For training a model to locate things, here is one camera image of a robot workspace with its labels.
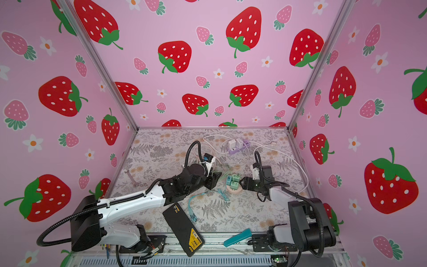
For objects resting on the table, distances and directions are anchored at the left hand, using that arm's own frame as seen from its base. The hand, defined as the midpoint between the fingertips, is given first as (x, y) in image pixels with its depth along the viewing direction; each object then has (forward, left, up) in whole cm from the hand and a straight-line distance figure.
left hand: (218, 171), depth 75 cm
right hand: (+4, -14, -18) cm, 23 cm away
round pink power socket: (-2, -9, -18) cm, 20 cm away
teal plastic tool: (-22, -13, -20) cm, 32 cm away
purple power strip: (+33, -18, -18) cm, 42 cm away
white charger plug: (+28, -10, -13) cm, 32 cm away
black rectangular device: (-21, +16, -19) cm, 32 cm away
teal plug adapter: (+3, -6, -14) cm, 16 cm away
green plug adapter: (+1, -9, -13) cm, 16 cm away
